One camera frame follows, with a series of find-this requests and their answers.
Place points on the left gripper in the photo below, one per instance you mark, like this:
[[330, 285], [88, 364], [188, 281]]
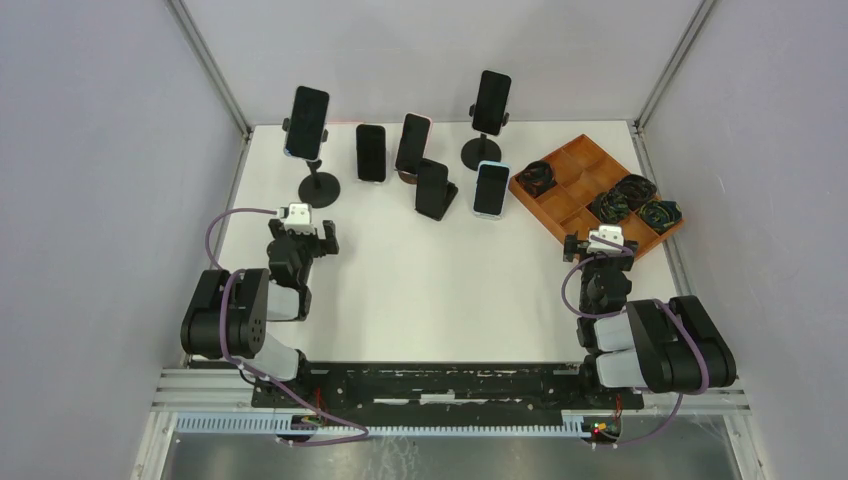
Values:
[[323, 246]]

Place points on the black coiled band upper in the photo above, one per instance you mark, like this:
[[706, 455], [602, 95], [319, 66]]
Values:
[[636, 190]]

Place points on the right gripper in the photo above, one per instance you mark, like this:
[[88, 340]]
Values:
[[573, 245]]

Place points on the black folding phone stand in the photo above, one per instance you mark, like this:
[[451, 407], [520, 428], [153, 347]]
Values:
[[452, 196]]

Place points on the orange compartment tray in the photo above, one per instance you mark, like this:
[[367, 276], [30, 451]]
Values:
[[582, 171]]

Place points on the black phone on tall stand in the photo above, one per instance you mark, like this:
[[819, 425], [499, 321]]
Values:
[[491, 102]]

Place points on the black coiled band left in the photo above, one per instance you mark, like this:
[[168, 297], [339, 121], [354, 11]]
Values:
[[537, 178]]

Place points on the black phone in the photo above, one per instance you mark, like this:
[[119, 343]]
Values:
[[491, 102], [371, 153], [432, 172]]

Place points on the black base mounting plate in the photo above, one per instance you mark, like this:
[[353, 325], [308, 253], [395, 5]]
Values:
[[454, 394]]

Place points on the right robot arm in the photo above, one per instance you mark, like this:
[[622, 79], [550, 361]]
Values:
[[648, 345]]

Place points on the black pole stand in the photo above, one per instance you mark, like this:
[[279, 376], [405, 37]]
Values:
[[482, 148], [319, 189]]

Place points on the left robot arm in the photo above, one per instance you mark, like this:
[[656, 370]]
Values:
[[227, 317]]

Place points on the black coiled band right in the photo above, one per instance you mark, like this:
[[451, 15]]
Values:
[[660, 215]]

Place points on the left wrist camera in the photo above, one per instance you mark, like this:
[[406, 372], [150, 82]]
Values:
[[296, 218]]

